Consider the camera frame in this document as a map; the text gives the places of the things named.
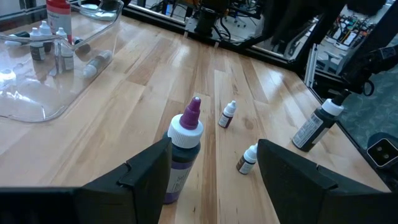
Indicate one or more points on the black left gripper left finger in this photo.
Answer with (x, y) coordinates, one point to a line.
(124, 193)

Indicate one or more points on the clear plastic bin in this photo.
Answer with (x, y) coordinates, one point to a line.
(46, 99)

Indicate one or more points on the large black food coloring bottle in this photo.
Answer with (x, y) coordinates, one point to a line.
(314, 130)

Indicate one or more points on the large pink food coloring bottle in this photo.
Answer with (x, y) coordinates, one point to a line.
(59, 18)

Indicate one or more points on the black table-level camera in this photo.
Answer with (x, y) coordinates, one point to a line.
(382, 152)

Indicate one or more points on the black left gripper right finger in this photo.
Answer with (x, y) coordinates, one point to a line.
(304, 193)

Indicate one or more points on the large purple food coloring bottle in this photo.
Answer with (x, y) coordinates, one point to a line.
(186, 130)

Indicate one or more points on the small white-capped dropper bottle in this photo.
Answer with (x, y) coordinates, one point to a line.
(94, 63)
(36, 48)

